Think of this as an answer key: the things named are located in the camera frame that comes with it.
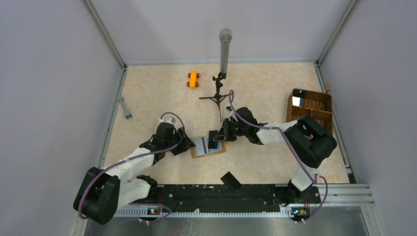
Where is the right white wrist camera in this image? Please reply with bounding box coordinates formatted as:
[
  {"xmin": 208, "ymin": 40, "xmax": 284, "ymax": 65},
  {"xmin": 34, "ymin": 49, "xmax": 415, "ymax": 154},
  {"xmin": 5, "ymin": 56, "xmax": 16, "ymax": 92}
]
[{"xmin": 228, "ymin": 110, "xmax": 237, "ymax": 120}]

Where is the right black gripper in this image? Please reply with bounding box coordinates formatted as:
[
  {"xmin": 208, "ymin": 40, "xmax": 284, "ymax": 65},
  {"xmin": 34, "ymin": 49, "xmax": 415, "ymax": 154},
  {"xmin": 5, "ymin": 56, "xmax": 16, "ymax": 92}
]
[{"xmin": 213, "ymin": 118, "xmax": 248, "ymax": 142}]

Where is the orange toy block car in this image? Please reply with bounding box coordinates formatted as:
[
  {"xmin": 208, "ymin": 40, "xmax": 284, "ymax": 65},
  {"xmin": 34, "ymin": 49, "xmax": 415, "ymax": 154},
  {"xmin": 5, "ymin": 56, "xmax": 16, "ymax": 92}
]
[{"xmin": 186, "ymin": 71, "xmax": 200, "ymax": 89}]

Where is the silver card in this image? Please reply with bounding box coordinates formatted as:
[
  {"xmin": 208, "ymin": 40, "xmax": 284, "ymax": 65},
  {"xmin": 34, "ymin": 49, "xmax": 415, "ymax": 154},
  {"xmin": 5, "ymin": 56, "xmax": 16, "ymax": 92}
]
[{"xmin": 194, "ymin": 137, "xmax": 209, "ymax": 156}]

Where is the white slotted cable duct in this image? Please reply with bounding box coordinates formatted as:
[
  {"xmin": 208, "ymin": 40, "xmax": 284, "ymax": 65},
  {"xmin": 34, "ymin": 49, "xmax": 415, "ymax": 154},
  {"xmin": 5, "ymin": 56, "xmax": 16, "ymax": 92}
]
[{"xmin": 114, "ymin": 206, "xmax": 307, "ymax": 218}]

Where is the black card stack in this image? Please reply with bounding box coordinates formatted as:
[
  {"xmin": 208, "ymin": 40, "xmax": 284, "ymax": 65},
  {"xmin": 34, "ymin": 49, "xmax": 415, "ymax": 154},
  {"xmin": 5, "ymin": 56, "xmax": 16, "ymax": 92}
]
[{"xmin": 290, "ymin": 89, "xmax": 307, "ymax": 107}]

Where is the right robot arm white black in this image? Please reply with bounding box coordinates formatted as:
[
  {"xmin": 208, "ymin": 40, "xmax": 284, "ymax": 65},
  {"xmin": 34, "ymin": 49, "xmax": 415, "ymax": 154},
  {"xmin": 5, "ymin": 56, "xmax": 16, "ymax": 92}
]
[{"xmin": 209, "ymin": 107, "xmax": 337, "ymax": 203}]

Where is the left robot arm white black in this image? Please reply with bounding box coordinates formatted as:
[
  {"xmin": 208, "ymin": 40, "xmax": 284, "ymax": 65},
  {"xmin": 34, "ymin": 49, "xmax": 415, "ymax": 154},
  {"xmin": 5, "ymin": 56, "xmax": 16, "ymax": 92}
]
[{"xmin": 73, "ymin": 121, "xmax": 196, "ymax": 225}]

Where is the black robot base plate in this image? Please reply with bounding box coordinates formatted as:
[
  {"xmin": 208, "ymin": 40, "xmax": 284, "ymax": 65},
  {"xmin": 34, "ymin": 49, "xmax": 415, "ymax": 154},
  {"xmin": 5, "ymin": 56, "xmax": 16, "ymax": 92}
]
[{"xmin": 136, "ymin": 183, "xmax": 322, "ymax": 213}]

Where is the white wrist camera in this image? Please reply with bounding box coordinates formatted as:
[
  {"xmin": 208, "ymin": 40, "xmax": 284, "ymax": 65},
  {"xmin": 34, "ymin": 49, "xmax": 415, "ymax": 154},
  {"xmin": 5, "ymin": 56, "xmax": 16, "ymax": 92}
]
[
  {"xmin": 159, "ymin": 117, "xmax": 176, "ymax": 126},
  {"xmin": 228, "ymin": 110, "xmax": 237, "ymax": 120}
]

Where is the grey microphone on tripod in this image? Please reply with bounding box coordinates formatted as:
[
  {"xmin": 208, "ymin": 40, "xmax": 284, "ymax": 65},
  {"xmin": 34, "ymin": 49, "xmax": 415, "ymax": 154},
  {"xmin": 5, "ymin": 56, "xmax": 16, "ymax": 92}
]
[{"xmin": 199, "ymin": 28, "xmax": 233, "ymax": 121}]

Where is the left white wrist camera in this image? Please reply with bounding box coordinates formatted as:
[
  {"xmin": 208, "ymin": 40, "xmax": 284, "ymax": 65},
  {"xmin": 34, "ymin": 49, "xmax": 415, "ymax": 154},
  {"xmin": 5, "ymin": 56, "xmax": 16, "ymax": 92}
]
[{"xmin": 159, "ymin": 117, "xmax": 176, "ymax": 126}]

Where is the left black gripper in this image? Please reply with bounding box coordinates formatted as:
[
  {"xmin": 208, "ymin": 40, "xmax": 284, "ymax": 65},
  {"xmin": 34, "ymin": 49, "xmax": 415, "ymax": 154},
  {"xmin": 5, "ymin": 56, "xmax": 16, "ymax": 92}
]
[{"xmin": 164, "ymin": 127, "xmax": 195, "ymax": 155}]

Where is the grey metal bracket tool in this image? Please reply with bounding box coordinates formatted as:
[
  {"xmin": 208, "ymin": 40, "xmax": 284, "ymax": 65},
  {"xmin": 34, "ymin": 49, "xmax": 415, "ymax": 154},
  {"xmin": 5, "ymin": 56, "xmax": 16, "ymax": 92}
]
[{"xmin": 118, "ymin": 96, "xmax": 133, "ymax": 119}]

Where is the woven wicker divided basket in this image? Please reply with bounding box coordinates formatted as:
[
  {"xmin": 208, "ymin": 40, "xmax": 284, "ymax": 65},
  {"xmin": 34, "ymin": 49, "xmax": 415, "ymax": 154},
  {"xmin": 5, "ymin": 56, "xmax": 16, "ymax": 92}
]
[{"xmin": 286, "ymin": 89, "xmax": 333, "ymax": 134}]

